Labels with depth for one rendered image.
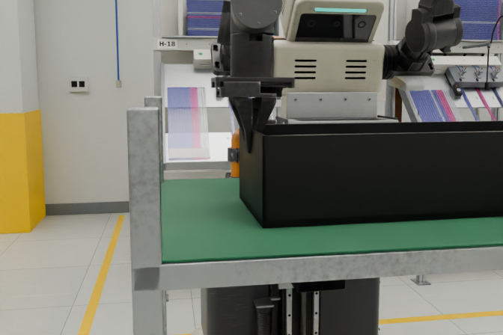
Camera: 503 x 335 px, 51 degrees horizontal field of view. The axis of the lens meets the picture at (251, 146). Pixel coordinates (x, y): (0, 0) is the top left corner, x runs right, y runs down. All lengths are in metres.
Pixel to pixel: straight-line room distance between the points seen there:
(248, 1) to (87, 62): 4.10
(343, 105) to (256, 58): 0.61
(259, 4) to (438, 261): 0.34
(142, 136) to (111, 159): 4.19
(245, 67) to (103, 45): 4.02
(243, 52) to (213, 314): 1.07
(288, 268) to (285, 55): 0.76
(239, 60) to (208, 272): 0.28
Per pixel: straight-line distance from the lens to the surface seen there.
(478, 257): 0.63
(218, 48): 1.27
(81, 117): 4.69
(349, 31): 1.27
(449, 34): 1.28
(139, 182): 0.52
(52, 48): 4.73
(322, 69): 1.27
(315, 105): 1.24
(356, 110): 1.27
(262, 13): 0.62
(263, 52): 0.68
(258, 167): 0.65
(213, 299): 1.60
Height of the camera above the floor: 1.12
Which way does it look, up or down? 7 degrees down
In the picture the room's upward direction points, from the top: straight up
